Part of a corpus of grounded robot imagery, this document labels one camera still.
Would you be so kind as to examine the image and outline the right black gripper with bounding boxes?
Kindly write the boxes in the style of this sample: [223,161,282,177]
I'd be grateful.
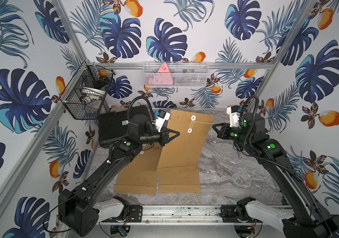
[212,122,253,149]

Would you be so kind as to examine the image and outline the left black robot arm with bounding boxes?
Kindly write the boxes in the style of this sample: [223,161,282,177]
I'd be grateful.
[58,110,180,237]

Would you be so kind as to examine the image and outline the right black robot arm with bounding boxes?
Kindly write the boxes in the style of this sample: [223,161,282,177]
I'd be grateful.
[212,113,339,238]

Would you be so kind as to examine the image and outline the black plastic tool case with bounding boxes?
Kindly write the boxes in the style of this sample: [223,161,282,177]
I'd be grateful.
[98,110,142,149]

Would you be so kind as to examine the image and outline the pink triangular object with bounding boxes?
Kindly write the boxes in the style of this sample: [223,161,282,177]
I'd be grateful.
[153,62,173,86]

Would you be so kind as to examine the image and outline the white items in black basket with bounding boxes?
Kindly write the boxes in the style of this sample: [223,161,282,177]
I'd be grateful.
[80,87,106,105]

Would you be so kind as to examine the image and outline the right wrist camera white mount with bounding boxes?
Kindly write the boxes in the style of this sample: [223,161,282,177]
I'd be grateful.
[226,105,242,128]

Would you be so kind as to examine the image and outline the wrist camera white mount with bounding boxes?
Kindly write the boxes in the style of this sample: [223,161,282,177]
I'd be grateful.
[155,110,170,132]
[226,105,242,128]

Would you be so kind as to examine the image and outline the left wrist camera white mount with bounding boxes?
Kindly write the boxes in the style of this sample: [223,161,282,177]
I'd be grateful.
[155,110,170,132]

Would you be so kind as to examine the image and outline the white mesh wall basket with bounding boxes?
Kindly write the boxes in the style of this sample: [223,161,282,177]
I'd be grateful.
[143,62,209,88]

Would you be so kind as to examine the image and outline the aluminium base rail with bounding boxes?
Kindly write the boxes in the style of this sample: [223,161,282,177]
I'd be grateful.
[60,204,305,226]

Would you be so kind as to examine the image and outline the black wire basket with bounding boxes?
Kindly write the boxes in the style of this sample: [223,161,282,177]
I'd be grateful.
[58,61,116,120]

